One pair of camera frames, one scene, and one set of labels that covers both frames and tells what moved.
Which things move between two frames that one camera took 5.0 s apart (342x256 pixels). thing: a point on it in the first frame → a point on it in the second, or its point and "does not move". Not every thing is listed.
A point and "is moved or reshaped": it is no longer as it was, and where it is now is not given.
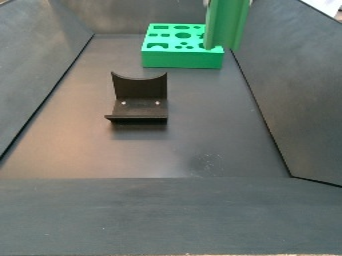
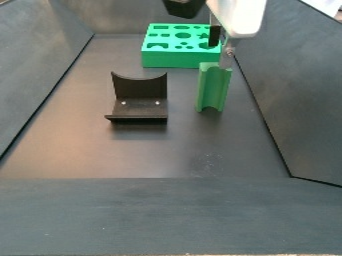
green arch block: x=225 y=23 is moved or reshaped
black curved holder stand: x=140 y=100 does not move
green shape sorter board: x=176 y=45 does not move
